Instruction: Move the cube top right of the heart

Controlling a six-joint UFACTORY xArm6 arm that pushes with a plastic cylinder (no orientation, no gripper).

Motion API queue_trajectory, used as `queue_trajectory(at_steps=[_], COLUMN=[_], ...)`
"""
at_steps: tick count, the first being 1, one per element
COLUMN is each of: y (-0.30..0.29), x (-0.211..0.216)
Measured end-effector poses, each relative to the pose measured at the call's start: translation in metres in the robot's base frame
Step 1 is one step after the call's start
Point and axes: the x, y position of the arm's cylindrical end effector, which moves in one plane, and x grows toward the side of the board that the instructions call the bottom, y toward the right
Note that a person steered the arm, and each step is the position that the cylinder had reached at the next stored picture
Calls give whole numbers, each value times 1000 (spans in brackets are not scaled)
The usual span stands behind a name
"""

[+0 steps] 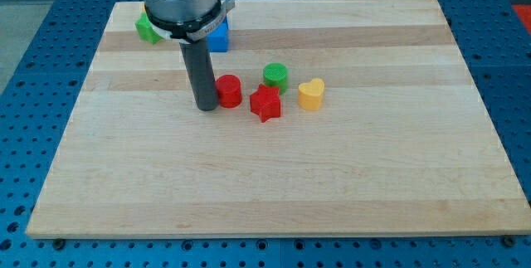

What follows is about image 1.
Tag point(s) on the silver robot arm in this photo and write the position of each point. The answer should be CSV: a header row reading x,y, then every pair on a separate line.
x,y
187,21

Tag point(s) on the yellow heart block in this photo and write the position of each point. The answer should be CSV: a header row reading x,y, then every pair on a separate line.
x,y
311,94

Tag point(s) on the blue cube block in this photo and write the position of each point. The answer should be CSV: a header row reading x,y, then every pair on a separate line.
x,y
218,40

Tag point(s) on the red star block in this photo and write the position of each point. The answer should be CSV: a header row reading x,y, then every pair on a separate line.
x,y
265,102

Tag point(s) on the green cylinder block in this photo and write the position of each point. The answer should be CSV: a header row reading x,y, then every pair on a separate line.
x,y
276,75

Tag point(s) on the red cylinder block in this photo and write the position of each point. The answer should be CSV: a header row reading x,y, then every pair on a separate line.
x,y
229,91

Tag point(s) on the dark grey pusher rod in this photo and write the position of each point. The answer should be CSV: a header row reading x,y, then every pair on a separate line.
x,y
198,64

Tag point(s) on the wooden board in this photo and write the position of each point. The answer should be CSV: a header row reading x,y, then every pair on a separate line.
x,y
402,145

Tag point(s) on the green star block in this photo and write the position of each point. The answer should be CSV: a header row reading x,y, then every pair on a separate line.
x,y
145,30

